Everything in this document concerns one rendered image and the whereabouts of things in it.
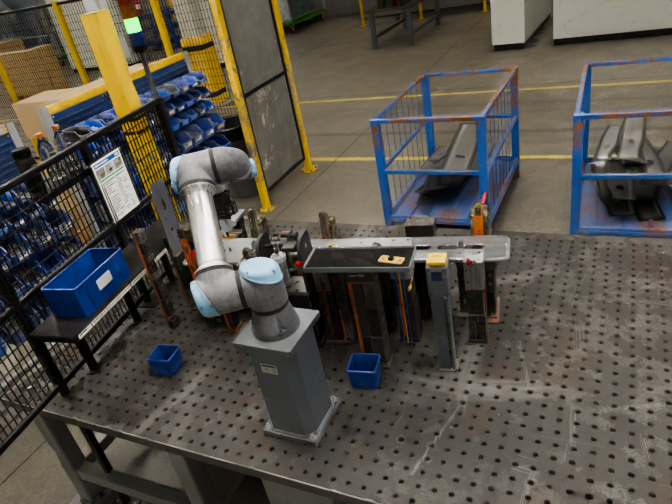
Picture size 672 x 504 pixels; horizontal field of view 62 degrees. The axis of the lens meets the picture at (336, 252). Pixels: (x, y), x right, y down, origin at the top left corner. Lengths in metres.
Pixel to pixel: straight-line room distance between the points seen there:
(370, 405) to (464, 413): 0.32
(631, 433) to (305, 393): 0.98
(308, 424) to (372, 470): 0.25
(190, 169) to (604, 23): 8.44
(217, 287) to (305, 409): 0.50
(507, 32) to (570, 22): 0.91
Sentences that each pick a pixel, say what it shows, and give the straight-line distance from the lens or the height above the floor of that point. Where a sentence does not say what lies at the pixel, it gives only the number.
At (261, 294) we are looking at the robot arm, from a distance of 1.64.
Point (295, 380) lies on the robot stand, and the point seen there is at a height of 0.96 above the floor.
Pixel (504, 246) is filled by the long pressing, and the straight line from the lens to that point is 2.20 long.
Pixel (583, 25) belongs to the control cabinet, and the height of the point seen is 0.26.
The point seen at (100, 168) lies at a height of 1.41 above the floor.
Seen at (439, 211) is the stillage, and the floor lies 0.16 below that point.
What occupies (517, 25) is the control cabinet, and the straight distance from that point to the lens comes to 9.79.
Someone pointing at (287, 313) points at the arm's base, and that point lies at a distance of 1.71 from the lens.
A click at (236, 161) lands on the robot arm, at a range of 1.84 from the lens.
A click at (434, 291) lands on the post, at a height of 1.05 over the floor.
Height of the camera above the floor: 2.12
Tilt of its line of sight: 29 degrees down
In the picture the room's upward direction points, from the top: 12 degrees counter-clockwise
